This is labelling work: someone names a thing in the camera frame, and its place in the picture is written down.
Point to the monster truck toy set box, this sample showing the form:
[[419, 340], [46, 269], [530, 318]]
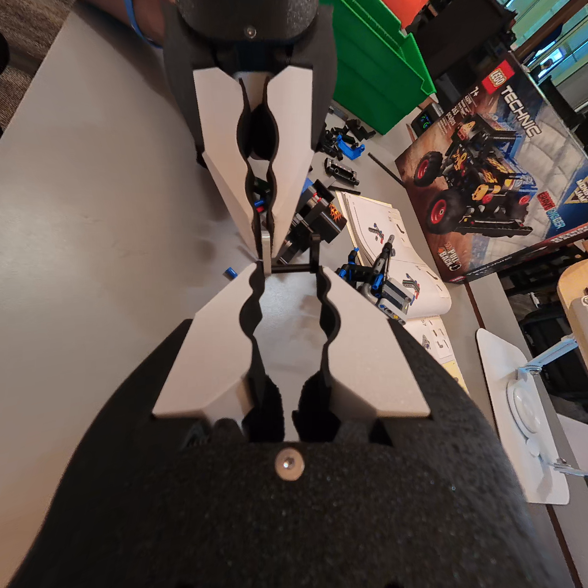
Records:
[[505, 183]]

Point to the building instruction booklet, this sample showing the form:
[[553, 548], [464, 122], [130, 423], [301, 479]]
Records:
[[390, 229]]

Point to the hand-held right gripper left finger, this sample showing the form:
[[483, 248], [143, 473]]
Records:
[[206, 367]]

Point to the thin black toy axle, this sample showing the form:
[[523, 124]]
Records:
[[294, 268]]

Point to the orange plastic container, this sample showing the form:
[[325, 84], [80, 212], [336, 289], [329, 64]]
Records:
[[406, 11]]

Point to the long black toy axle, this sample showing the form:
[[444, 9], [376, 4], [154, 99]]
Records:
[[386, 169]]

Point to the stacked green plastic bins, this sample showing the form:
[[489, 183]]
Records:
[[376, 78]]

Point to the black device lit screen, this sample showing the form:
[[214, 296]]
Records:
[[426, 120]]

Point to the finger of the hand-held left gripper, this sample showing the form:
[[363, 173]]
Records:
[[294, 138], [220, 138]]

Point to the pile of Lego parts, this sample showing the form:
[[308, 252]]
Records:
[[321, 216]]

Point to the light grey L-shaped toy beam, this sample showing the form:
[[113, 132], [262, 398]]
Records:
[[266, 250]]

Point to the person's left forearm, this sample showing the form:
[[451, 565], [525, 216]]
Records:
[[149, 16]]

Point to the medium black toy axle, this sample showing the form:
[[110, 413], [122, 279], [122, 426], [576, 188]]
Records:
[[344, 189]]

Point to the blue toy panel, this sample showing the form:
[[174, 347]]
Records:
[[350, 149]]

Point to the blue wristband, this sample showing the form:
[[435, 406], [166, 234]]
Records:
[[137, 26]]

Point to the toy chassis with grey motor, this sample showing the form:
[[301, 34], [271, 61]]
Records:
[[390, 294]]

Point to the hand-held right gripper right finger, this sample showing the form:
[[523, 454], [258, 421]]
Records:
[[372, 367]]

